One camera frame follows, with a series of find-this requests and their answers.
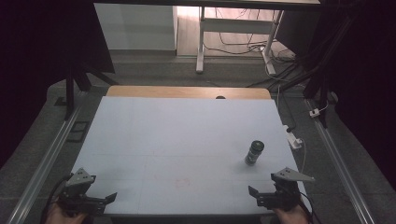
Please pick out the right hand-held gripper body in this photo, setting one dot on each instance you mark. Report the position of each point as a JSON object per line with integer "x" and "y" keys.
{"x": 285, "y": 189}

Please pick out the white desk frame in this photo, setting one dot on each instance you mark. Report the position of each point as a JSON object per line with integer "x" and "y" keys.
{"x": 236, "y": 26}

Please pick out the white cabinet panel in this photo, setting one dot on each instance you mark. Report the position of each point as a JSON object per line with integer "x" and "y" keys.
{"x": 135, "y": 26}

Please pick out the small white adapter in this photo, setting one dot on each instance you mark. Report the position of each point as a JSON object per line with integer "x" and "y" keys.
{"x": 314, "y": 112}

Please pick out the person's right hand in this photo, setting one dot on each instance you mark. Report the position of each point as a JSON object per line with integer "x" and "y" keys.
{"x": 291, "y": 216}

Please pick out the white table mat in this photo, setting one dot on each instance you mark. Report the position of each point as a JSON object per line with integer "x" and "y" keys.
{"x": 174, "y": 149}

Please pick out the black tripod stand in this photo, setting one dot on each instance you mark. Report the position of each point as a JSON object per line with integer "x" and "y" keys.
{"x": 70, "y": 90}
{"x": 317, "y": 84}

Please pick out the dark labelled can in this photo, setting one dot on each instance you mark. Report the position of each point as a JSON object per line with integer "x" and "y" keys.
{"x": 254, "y": 152}

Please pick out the metal floor rail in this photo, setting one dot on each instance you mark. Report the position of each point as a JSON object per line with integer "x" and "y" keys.
{"x": 40, "y": 174}
{"x": 339, "y": 165}

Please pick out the person's left hand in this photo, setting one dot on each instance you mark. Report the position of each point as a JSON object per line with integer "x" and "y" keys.
{"x": 62, "y": 215}

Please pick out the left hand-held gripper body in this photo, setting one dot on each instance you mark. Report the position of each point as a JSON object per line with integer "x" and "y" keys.
{"x": 77, "y": 189}

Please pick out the black floor frame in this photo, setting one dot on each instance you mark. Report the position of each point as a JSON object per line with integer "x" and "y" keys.
{"x": 77, "y": 131}

